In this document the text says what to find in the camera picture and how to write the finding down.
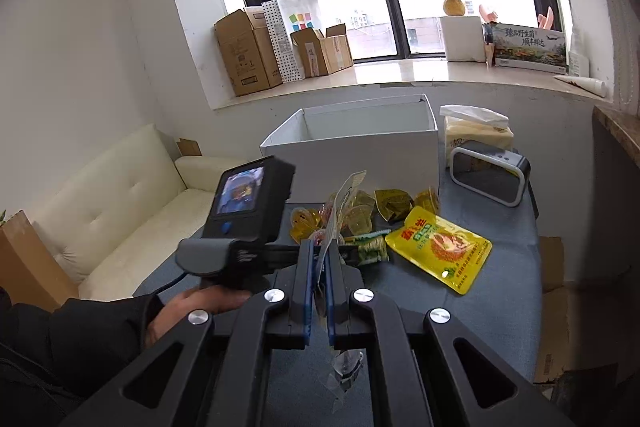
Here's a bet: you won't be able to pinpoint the white tray with dark inside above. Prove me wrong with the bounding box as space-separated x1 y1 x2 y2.
446 141 532 208

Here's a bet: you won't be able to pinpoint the cream leather sofa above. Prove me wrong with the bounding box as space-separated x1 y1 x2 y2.
30 123 236 303

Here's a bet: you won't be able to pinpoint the polka dot paper bag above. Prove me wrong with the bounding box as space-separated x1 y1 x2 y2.
261 0 306 84

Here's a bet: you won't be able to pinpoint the stack of paper cups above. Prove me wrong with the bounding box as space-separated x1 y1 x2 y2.
552 74 608 98

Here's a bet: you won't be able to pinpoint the person's left hand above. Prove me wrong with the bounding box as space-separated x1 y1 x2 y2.
145 284 251 348

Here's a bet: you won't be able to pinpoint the white foam box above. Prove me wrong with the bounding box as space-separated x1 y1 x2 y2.
439 15 488 62

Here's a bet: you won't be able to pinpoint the blue grey table cloth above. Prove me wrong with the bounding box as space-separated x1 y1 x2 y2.
132 167 546 427

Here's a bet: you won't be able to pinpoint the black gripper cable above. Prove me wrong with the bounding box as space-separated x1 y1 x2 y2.
147 272 193 298

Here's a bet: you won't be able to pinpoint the printed gift box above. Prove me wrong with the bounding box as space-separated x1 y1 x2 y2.
492 23 568 72

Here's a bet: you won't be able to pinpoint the open cardboard box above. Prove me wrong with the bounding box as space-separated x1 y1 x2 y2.
320 24 355 72
290 28 328 78

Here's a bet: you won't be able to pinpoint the yellow snack pouch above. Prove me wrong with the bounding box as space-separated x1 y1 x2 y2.
385 206 493 295

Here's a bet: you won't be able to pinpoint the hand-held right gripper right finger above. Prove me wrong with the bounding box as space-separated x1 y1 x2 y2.
324 252 576 427

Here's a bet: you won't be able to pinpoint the person's left forearm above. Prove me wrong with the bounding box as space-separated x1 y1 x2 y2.
0 287 166 427

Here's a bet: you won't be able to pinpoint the yellow tissue pack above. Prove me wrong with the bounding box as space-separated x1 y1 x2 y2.
439 104 515 168

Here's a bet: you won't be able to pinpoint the large brown cardboard box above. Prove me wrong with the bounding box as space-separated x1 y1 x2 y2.
0 209 81 314

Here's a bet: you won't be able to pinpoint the clear plastic snack packet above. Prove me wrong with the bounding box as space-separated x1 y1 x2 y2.
312 169 371 400

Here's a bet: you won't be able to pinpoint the brown top counter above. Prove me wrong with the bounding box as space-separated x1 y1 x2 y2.
592 104 640 228

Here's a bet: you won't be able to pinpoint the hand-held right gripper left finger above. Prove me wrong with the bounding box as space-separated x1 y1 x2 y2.
60 239 317 427

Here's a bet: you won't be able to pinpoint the white bag coloured squares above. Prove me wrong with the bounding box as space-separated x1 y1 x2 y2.
276 0 321 58

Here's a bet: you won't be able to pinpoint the green snack packet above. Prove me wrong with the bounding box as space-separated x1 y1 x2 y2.
345 232 391 266

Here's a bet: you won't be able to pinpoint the pile of jelly cups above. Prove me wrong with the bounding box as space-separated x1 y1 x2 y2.
290 187 442 244

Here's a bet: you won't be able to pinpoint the tall cardboard box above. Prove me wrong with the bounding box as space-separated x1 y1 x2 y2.
215 7 283 98

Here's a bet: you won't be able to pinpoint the small cardboard piece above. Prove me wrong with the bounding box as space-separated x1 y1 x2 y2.
175 137 203 158

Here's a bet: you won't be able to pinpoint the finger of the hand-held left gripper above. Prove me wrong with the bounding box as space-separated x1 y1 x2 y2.
265 243 300 267

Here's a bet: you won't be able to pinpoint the white storage box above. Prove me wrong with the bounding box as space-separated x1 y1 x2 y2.
259 94 441 220

